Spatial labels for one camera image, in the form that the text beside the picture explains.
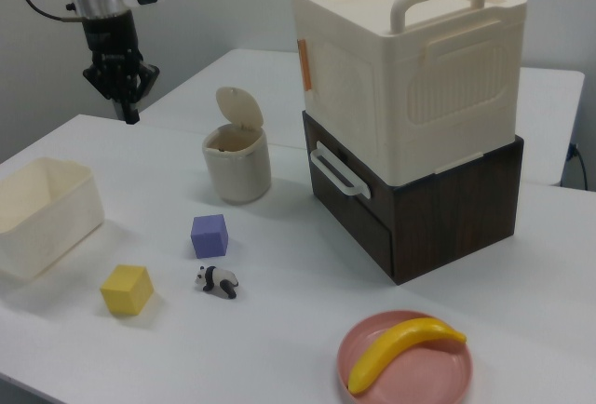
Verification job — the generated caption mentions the purple cube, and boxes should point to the purple cube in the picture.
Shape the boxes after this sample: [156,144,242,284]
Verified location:
[190,213,231,260]

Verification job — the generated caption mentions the beige trash can with lid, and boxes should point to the beige trash can with lid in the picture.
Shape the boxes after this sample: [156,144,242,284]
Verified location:
[200,86,273,206]

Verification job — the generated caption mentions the white drawer handle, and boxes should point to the white drawer handle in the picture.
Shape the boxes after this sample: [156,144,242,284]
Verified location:
[308,141,373,200]

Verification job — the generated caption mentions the yellow toy banana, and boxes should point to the yellow toy banana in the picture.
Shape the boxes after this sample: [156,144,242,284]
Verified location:
[347,316,467,395]

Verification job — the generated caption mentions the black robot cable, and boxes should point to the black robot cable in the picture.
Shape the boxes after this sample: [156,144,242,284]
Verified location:
[0,0,83,22]

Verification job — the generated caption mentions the dark wooden drawer cabinet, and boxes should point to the dark wooden drawer cabinet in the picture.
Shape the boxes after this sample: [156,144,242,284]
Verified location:
[301,110,525,287]

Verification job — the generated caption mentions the white plastic bin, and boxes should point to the white plastic bin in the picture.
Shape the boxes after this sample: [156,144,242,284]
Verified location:
[0,156,106,280]

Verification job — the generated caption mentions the cream storage box with handles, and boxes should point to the cream storage box with handles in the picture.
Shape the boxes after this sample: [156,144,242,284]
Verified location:
[288,0,529,186]

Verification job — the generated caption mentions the grey metal pole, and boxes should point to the grey metal pole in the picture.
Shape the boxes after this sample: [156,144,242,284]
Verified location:
[109,96,129,122]

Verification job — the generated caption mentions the orange label strip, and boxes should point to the orange label strip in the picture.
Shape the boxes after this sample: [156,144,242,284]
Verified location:
[296,38,312,91]

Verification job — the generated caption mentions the panda toy figure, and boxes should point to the panda toy figure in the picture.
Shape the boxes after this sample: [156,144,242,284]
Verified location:
[194,265,241,300]

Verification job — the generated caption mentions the yellow cube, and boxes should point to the yellow cube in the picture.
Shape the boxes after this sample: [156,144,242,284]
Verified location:
[100,264,156,317]

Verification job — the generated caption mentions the black wall cable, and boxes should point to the black wall cable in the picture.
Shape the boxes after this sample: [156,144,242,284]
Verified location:
[568,141,589,191]

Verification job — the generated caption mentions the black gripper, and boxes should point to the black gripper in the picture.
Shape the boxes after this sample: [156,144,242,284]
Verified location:
[81,11,161,126]

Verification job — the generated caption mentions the pink plate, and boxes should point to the pink plate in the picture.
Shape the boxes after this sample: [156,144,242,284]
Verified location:
[337,310,475,404]

